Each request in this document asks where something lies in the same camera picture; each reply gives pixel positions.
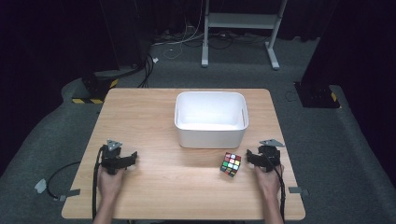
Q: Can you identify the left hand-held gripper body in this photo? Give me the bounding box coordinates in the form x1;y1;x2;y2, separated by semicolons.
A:
100;138;126;175

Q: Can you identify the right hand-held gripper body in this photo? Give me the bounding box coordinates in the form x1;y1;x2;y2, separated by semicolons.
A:
257;138;286;173

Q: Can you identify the multicoloured puzzle cube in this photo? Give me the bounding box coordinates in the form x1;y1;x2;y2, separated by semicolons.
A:
219;151;243;178

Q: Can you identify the white plastic bin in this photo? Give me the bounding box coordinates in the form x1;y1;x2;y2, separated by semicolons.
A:
174;91;249;149

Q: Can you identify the person's right hand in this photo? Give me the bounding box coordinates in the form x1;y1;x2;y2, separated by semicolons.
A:
254;163;285;198

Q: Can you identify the person's left hand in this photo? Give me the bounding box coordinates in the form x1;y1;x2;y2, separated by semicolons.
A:
97;167;126;200

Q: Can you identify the grey tape piece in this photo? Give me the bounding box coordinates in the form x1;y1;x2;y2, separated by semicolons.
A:
57;188;81;203
34;178;48;194
288;186;310;197

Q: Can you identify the black base with yellow stripes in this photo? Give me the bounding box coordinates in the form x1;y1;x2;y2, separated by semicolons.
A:
71;70;120;105

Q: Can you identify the black base with yellow mark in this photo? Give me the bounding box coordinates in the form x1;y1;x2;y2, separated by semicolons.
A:
293;81;341;109

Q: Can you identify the white metal stand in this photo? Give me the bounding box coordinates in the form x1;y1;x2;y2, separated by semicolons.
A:
201;0;288;71

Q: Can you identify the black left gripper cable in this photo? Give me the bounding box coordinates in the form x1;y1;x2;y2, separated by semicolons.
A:
92;145;106;220

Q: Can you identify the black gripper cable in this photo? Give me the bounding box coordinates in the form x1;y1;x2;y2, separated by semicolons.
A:
266;154;287;222
92;145;106;220

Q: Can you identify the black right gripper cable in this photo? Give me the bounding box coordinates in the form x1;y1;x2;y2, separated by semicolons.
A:
266;154;287;222

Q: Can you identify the thin black floor cable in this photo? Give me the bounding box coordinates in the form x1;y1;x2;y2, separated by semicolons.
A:
46;161;82;200

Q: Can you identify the black floor cable bundle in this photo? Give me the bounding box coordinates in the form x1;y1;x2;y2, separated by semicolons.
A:
137;53;156;89

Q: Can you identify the white floor cable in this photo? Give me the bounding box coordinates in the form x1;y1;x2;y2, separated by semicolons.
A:
151;18;206;61

